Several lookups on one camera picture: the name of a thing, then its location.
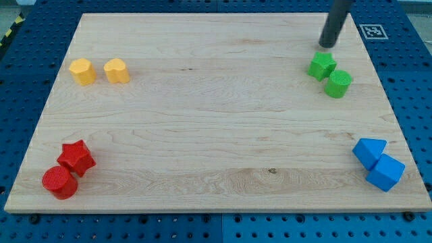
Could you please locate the red cylinder block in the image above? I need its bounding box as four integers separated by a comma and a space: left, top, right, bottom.
42, 165, 78, 200

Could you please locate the yellow heart block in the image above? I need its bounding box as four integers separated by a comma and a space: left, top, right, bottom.
103, 58, 130, 84

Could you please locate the blue cube block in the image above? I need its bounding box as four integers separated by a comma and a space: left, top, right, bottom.
366, 154, 406, 192

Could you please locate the green cylinder block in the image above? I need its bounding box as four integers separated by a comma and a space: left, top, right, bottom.
324, 70, 352, 99

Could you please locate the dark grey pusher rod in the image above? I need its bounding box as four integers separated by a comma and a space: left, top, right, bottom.
319, 0, 354, 49

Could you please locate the yellow hexagon block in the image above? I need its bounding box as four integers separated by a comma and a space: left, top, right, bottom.
69, 58, 97, 86

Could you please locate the wooden board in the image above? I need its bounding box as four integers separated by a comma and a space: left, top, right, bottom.
5, 13, 431, 214

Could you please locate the green star block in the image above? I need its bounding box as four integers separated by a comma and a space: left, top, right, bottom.
307, 52, 337, 82

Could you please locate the white fiducial marker tag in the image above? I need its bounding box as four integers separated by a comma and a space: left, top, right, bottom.
360, 24, 388, 40

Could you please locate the red star block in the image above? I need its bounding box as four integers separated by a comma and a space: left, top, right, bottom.
57, 140, 96, 178

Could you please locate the blue triangle block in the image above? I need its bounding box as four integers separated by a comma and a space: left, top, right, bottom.
352, 138, 387, 171

